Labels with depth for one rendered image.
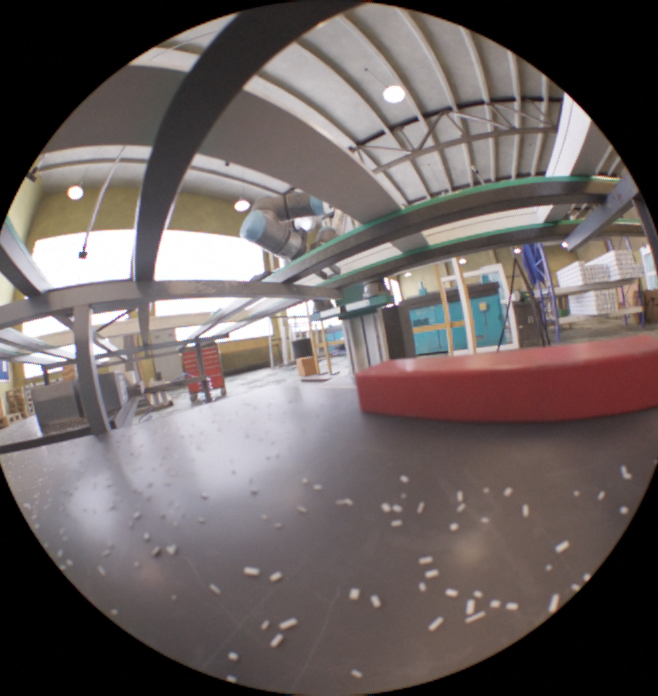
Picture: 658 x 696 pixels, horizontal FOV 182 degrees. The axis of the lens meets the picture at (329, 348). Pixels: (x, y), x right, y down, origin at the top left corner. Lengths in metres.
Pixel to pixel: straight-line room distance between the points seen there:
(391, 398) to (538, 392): 0.12
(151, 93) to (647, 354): 0.37
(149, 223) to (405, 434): 0.32
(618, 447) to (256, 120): 0.33
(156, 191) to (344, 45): 7.89
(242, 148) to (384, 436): 0.29
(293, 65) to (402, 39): 3.21
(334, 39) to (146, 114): 7.76
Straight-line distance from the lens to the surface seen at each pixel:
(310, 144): 0.25
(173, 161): 0.20
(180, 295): 0.41
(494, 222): 0.67
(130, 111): 0.23
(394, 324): 1.64
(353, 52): 8.13
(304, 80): 8.16
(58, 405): 0.72
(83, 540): 0.16
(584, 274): 4.55
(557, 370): 0.15
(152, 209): 0.25
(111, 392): 0.66
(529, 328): 4.10
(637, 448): 0.16
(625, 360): 0.18
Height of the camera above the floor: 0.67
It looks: 2 degrees down
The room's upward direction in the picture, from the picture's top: 10 degrees counter-clockwise
